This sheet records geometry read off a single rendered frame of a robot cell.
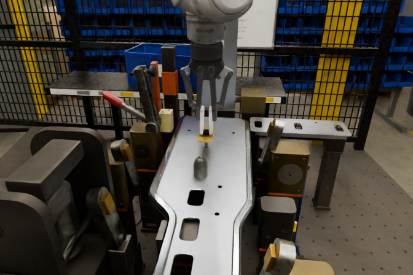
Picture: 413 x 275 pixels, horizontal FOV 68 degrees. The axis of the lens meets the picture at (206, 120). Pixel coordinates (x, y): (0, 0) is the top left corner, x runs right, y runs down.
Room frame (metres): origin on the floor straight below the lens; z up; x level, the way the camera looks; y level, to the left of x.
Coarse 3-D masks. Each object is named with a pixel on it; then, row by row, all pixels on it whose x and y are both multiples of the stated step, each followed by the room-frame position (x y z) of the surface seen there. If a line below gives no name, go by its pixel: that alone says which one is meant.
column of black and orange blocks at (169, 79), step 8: (168, 48) 1.01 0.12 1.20; (168, 56) 1.01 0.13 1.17; (168, 64) 1.01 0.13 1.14; (168, 72) 1.00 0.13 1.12; (176, 72) 1.02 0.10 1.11; (168, 80) 1.00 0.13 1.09; (176, 80) 1.01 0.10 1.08; (168, 88) 1.00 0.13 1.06; (176, 88) 1.01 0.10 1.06; (168, 96) 1.01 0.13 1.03; (176, 96) 1.02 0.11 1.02; (168, 104) 1.01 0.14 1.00; (176, 104) 1.01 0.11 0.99; (176, 112) 1.01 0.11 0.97; (176, 120) 1.00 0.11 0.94
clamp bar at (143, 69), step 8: (136, 72) 0.70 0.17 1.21; (144, 72) 0.71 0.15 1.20; (152, 72) 0.70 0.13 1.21; (136, 80) 0.70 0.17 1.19; (144, 80) 0.70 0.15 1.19; (144, 88) 0.70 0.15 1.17; (144, 96) 0.70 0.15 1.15; (152, 96) 0.73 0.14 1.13; (144, 104) 0.70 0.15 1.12; (152, 104) 0.73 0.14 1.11; (144, 112) 0.70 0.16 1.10; (152, 112) 0.70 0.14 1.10; (152, 120) 0.70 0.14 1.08
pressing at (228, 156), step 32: (192, 128) 0.81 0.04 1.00; (224, 128) 0.81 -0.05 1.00; (192, 160) 0.64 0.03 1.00; (224, 160) 0.64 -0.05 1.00; (160, 192) 0.52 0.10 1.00; (224, 192) 0.52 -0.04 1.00; (224, 224) 0.43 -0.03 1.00; (160, 256) 0.35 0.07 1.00; (192, 256) 0.36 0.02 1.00; (224, 256) 0.35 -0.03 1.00
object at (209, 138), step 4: (204, 128) 0.74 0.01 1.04; (208, 128) 0.74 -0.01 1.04; (204, 132) 0.70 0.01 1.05; (208, 132) 0.70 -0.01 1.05; (200, 136) 0.69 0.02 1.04; (204, 136) 0.69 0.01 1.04; (208, 136) 0.69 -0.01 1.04; (212, 136) 0.69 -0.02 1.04; (200, 140) 0.67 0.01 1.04; (204, 140) 0.67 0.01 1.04; (208, 140) 0.67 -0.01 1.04; (212, 140) 0.67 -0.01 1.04
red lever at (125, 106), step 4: (104, 92) 0.73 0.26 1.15; (108, 92) 0.73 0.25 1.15; (104, 96) 0.72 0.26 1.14; (108, 96) 0.72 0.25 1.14; (112, 96) 0.72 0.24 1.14; (116, 96) 0.73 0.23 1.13; (108, 100) 0.72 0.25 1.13; (112, 100) 0.72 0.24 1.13; (116, 100) 0.72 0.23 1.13; (120, 100) 0.73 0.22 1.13; (116, 104) 0.72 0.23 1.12; (120, 104) 0.72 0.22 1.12; (124, 104) 0.72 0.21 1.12; (124, 108) 0.72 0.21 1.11; (128, 108) 0.72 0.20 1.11; (132, 108) 0.72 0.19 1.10; (128, 112) 0.72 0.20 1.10; (132, 112) 0.72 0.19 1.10; (136, 112) 0.72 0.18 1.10; (140, 112) 0.73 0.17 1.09; (136, 116) 0.72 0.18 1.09; (140, 116) 0.71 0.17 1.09; (144, 116) 0.72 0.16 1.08; (144, 120) 0.71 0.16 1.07; (156, 124) 0.71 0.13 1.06
